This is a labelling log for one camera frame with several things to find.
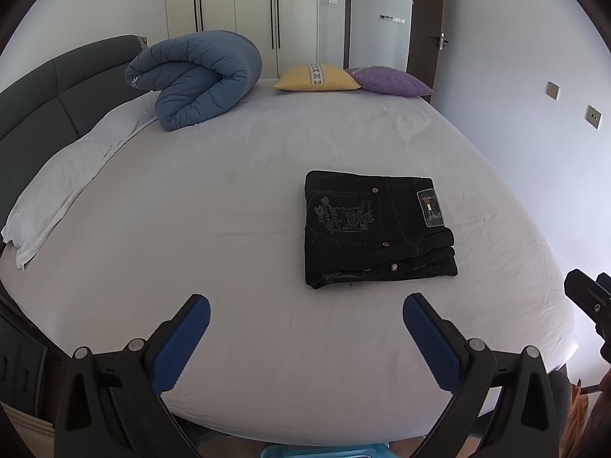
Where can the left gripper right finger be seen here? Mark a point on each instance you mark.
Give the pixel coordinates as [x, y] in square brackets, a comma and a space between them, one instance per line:
[524, 422]

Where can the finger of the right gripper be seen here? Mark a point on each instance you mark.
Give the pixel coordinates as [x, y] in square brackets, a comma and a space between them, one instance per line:
[604, 280]

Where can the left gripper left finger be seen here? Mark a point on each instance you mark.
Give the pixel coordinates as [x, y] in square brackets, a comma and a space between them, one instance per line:
[111, 403]

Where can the black denim pants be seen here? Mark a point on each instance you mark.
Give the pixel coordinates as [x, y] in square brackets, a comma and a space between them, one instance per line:
[373, 228]

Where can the right hand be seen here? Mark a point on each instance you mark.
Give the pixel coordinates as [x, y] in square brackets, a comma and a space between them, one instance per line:
[588, 435]

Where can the white pillow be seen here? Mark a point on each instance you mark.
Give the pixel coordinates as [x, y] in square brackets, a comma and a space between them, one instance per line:
[47, 198]

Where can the white bed sheet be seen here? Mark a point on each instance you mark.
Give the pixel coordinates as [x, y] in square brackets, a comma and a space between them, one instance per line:
[218, 209]

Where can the dark grey headboard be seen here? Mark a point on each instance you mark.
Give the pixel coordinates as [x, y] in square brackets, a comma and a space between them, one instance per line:
[56, 104]

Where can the purple cushion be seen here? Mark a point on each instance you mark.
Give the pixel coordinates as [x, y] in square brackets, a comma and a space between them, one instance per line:
[390, 81]

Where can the blue rolled duvet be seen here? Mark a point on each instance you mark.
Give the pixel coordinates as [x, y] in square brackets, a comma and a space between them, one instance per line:
[198, 76]

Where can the brown door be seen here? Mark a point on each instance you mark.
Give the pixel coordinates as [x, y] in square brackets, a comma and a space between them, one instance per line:
[427, 40]

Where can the yellow cushion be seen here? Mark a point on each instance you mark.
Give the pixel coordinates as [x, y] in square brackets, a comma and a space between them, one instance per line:
[315, 77]

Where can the wall socket lower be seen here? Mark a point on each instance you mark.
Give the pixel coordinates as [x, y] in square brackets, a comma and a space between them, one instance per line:
[593, 117]

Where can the wall socket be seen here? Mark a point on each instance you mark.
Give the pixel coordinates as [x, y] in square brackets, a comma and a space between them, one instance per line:
[593, 117]
[552, 90]

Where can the wall socket upper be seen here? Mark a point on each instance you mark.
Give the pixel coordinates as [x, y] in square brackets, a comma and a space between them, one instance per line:
[552, 90]

